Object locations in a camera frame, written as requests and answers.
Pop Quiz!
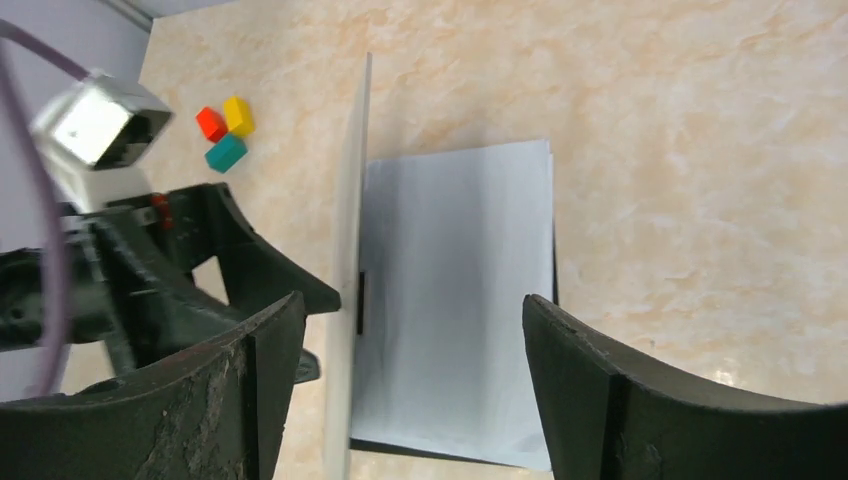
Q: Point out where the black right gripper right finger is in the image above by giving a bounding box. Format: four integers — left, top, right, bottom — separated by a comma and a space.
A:
522, 295, 847, 479

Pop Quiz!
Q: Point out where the red wooden block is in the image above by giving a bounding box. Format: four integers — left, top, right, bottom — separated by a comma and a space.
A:
195, 107, 229, 143

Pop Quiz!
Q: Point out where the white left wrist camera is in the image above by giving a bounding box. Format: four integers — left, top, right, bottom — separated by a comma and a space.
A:
30, 70, 172, 213

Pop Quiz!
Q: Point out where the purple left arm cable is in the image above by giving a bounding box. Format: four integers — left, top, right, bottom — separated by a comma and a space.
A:
0, 18, 91, 399

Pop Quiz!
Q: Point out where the yellow wooden block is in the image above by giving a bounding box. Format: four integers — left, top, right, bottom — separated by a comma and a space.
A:
223, 96, 255, 138

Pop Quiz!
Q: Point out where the teal wooden block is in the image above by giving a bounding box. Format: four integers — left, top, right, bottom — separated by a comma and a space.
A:
204, 133, 248, 173

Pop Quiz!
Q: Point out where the white paper sheet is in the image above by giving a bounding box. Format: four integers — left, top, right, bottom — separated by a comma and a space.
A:
351, 138, 556, 473

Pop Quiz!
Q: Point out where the black file folder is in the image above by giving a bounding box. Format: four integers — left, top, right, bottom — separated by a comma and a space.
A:
322, 51, 559, 480

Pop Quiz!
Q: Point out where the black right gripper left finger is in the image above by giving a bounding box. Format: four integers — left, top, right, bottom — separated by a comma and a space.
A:
1, 293, 306, 479

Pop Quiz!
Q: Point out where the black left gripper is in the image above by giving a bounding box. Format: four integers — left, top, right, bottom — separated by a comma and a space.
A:
1, 183, 341, 371

